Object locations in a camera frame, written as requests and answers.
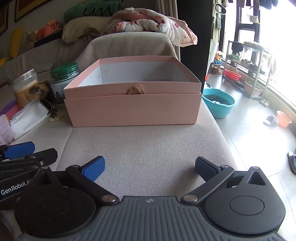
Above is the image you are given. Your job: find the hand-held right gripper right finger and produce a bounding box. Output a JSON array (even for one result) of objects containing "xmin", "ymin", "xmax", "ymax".
[{"xmin": 180, "ymin": 156, "xmax": 269, "ymax": 205}]

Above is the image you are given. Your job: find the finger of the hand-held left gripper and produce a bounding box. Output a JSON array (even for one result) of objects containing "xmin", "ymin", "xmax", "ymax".
[
  {"xmin": 0, "ymin": 141, "xmax": 36, "ymax": 161},
  {"xmin": 0, "ymin": 148, "xmax": 58, "ymax": 174}
]

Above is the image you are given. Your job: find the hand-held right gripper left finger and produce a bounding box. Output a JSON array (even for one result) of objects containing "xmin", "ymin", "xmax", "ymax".
[{"xmin": 35, "ymin": 156, "xmax": 119, "ymax": 205}]

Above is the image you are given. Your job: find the white towel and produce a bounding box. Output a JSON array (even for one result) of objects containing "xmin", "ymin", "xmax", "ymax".
[{"xmin": 10, "ymin": 100, "xmax": 50, "ymax": 141}]

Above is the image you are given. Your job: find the striped brown furry tail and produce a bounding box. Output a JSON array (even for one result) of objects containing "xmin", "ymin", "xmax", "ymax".
[{"xmin": 28, "ymin": 81, "xmax": 52, "ymax": 101}]

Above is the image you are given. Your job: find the pink cardboard box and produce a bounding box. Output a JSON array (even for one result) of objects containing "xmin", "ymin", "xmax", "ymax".
[{"xmin": 63, "ymin": 56, "xmax": 202, "ymax": 127}]

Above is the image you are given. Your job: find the pink soft item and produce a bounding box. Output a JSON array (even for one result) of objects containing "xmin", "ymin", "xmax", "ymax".
[{"xmin": 5, "ymin": 108, "xmax": 21, "ymax": 121}]

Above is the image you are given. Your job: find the teal plastic basin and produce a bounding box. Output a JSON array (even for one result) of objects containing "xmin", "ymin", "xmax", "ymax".
[{"xmin": 202, "ymin": 88, "xmax": 236, "ymax": 118}]

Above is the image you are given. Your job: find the silver lid canister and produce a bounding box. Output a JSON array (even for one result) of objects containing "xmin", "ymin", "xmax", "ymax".
[{"xmin": 11, "ymin": 68, "xmax": 38, "ymax": 109}]

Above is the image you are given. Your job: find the grey slipper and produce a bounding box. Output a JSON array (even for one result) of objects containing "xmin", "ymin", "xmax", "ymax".
[
  {"xmin": 263, "ymin": 115, "xmax": 279, "ymax": 126},
  {"xmin": 287, "ymin": 151, "xmax": 296, "ymax": 174}
]

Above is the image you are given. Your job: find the green lid jar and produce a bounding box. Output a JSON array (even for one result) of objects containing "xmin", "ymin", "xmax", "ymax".
[{"xmin": 50, "ymin": 62, "xmax": 80, "ymax": 105}]

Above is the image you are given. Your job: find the beige ribbon pull tab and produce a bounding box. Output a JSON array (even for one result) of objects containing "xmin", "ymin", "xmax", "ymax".
[{"xmin": 125, "ymin": 85, "xmax": 146, "ymax": 95}]

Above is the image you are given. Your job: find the small orange basin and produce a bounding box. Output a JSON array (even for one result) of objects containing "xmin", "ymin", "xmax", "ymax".
[{"xmin": 276, "ymin": 110, "xmax": 292, "ymax": 127}]

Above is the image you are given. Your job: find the red plastic basin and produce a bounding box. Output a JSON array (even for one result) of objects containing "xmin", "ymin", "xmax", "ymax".
[{"xmin": 224, "ymin": 69, "xmax": 241, "ymax": 81}]

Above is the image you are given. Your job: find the yellow banana plush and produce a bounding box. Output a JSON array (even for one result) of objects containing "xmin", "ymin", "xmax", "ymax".
[{"xmin": 9, "ymin": 27, "xmax": 23, "ymax": 58}]

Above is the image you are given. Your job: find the metal shelf rack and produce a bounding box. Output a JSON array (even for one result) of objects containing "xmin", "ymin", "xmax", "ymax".
[{"xmin": 223, "ymin": 40, "xmax": 275, "ymax": 100}]

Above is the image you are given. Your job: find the flat black box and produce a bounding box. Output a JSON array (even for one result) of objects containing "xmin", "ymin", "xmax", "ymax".
[{"xmin": 34, "ymin": 30, "xmax": 63, "ymax": 48}]

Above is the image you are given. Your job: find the small beige plush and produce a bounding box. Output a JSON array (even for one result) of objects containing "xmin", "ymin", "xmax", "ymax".
[{"xmin": 25, "ymin": 30, "xmax": 38, "ymax": 43}]

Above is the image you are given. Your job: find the orange toy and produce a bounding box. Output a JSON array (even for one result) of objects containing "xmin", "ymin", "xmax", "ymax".
[{"xmin": 37, "ymin": 20, "xmax": 61, "ymax": 39}]

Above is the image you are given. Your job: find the beige pillow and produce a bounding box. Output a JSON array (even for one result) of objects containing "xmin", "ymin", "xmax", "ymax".
[{"xmin": 62, "ymin": 16, "xmax": 121, "ymax": 44}]

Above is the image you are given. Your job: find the narrow framed picture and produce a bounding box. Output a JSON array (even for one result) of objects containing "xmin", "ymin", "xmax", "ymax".
[{"xmin": 0, "ymin": 3, "xmax": 9, "ymax": 35}]

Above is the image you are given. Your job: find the wide framed picture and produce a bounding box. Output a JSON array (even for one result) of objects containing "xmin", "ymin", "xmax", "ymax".
[{"xmin": 14, "ymin": 0, "xmax": 52, "ymax": 22}]

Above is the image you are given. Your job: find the floral printed blanket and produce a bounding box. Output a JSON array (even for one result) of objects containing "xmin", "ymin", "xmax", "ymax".
[{"xmin": 103, "ymin": 7, "xmax": 198, "ymax": 47}]

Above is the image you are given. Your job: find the green plush cushion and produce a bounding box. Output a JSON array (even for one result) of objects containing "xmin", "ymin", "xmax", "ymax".
[{"xmin": 63, "ymin": 0, "xmax": 122, "ymax": 21}]

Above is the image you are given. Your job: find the beige curtain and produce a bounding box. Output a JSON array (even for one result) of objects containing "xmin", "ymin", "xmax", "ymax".
[{"xmin": 151, "ymin": 0, "xmax": 181, "ymax": 59}]

